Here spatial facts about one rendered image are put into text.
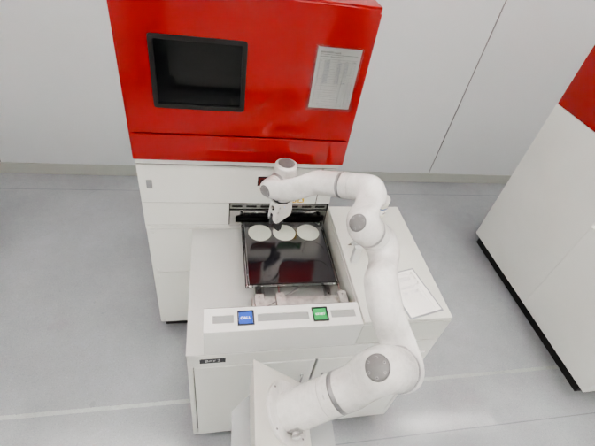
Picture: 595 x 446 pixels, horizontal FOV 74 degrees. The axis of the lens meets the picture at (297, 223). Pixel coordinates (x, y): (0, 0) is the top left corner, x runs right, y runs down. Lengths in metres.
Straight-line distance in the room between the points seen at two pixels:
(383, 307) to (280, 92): 0.79
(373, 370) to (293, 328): 0.43
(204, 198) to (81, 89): 1.74
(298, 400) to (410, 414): 1.33
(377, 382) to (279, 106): 0.95
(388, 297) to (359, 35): 0.83
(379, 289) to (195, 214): 0.97
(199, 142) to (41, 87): 1.97
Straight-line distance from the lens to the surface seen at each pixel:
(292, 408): 1.22
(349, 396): 1.14
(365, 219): 1.13
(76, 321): 2.66
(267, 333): 1.39
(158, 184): 1.71
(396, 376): 1.03
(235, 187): 1.70
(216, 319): 1.39
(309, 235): 1.76
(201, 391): 1.73
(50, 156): 3.65
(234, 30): 1.35
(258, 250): 1.67
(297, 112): 1.48
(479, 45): 3.53
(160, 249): 1.97
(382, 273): 1.14
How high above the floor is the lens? 2.12
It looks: 42 degrees down
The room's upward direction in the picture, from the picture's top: 11 degrees clockwise
